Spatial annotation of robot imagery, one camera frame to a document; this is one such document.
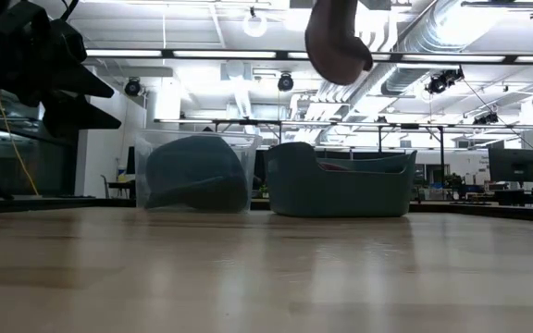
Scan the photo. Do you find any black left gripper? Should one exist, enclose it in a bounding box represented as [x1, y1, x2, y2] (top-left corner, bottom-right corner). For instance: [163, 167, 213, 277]
[0, 0, 123, 139]

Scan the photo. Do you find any maroon baseball cap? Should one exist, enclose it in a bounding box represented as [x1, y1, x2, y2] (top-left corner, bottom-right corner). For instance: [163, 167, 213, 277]
[304, 0, 374, 87]
[319, 161, 358, 173]

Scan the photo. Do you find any black ceiling spotlight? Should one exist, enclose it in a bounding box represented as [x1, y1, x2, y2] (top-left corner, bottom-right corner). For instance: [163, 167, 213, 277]
[277, 72, 295, 93]
[124, 77, 143, 98]
[426, 67, 465, 96]

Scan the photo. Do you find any black computer monitor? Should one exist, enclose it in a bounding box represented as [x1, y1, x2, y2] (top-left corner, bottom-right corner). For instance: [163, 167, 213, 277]
[126, 145, 138, 176]
[488, 147, 533, 183]

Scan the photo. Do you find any dark chair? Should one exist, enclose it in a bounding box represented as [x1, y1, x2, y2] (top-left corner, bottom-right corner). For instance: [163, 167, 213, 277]
[101, 173, 137, 200]

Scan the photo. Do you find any long linear ceiling light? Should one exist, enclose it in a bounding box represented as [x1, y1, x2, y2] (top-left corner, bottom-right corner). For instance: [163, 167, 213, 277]
[85, 48, 533, 65]

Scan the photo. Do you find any clear plastic bin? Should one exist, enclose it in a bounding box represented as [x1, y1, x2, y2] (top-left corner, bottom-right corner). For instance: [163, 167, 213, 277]
[134, 129, 263, 215]

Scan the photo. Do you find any teal plastic bin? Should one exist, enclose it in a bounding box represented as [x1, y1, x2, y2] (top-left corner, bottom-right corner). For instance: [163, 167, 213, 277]
[265, 142, 418, 218]

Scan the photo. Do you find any yellow cable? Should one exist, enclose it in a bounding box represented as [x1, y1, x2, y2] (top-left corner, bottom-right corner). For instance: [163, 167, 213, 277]
[0, 92, 40, 196]

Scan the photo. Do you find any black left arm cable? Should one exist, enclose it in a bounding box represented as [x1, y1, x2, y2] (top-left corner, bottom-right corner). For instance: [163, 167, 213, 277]
[60, 0, 81, 22]

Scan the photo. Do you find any black aluminium table frame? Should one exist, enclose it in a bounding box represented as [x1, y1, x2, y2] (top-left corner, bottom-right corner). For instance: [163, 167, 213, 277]
[0, 196, 533, 224]

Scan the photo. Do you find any distant black workbench frame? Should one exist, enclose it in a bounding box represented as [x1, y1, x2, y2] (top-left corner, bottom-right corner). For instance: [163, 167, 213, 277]
[154, 117, 533, 166]

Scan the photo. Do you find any white ring ceiling lamp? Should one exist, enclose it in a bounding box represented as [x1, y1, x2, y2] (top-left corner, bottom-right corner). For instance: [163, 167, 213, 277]
[242, 6, 268, 39]

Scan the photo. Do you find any silver spiral air duct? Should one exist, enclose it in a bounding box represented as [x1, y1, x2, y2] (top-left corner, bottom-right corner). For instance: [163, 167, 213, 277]
[379, 0, 480, 96]

